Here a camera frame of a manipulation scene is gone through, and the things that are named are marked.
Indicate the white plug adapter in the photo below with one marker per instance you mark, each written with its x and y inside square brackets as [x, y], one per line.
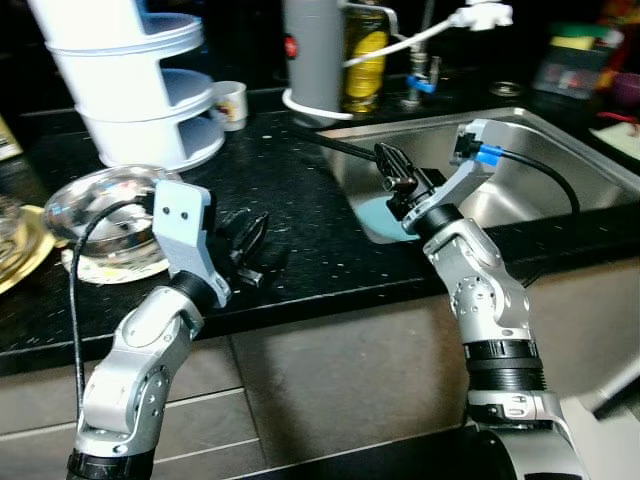
[485, 15]

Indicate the steel bowl holding utensils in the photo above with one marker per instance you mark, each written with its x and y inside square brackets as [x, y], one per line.
[8, 225]

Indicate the white tiered plastic rack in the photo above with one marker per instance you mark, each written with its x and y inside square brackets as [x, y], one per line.
[130, 100]

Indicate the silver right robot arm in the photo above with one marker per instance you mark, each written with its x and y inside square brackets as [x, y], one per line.
[480, 290]

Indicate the small white printed mug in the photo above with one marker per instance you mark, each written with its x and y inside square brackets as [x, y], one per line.
[230, 105]

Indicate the purple bowl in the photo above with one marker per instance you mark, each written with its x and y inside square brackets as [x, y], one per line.
[628, 88]

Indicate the cream patterned plate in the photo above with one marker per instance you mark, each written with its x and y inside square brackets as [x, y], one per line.
[110, 272]

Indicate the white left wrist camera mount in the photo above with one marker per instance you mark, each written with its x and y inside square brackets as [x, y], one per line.
[185, 220]

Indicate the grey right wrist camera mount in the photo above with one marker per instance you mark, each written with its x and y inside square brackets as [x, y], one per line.
[490, 135]

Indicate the round metal counter cap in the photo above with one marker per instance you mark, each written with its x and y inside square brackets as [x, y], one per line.
[505, 88]

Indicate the wide stainless steel bowl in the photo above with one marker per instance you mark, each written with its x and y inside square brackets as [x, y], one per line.
[100, 195]

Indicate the grey cylindrical appliance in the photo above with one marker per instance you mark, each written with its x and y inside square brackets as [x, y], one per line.
[315, 50]

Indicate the black floor mat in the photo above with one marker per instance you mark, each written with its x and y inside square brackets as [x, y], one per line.
[380, 460]

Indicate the stainless steel sink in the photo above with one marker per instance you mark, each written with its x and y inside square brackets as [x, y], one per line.
[540, 170]

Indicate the metal faucet with blue tape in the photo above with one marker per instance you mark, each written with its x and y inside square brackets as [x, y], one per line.
[422, 85]

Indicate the clear container with sponges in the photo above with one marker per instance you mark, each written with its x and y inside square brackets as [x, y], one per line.
[570, 75]

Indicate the yellow oil bottle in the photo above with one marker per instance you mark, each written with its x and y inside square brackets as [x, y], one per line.
[365, 70]

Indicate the thin black rod utensil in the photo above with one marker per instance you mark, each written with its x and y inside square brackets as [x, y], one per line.
[340, 148]

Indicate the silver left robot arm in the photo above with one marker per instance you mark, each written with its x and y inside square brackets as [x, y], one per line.
[135, 370]

